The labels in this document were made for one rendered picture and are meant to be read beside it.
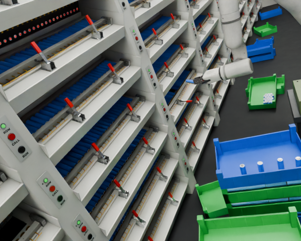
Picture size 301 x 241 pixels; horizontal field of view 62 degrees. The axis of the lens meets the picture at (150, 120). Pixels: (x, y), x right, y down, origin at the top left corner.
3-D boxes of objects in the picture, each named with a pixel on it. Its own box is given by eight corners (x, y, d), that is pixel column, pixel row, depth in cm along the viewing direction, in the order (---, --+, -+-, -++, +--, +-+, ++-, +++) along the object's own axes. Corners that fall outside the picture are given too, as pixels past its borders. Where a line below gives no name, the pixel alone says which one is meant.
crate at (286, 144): (295, 139, 97) (294, 123, 93) (316, 178, 80) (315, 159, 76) (217, 153, 106) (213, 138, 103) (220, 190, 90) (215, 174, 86)
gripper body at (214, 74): (223, 63, 143) (205, 68, 150) (219, 71, 136) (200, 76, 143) (227, 74, 146) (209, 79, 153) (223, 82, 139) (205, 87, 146)
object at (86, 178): (155, 109, 127) (155, 86, 118) (83, 209, 84) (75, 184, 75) (120, 100, 133) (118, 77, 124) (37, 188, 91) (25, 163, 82)
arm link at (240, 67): (226, 61, 142) (223, 68, 135) (250, 54, 134) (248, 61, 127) (231, 74, 145) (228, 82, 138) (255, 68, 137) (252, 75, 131)
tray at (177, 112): (202, 78, 185) (203, 67, 178) (173, 128, 142) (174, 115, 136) (176, 73, 191) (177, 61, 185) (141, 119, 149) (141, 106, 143)
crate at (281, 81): (285, 82, 223) (284, 74, 219) (284, 93, 208) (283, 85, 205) (249, 86, 239) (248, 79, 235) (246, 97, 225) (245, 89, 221)
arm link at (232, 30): (226, 15, 134) (234, 68, 149) (219, 23, 123) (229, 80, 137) (243, 11, 130) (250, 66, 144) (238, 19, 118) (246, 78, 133)
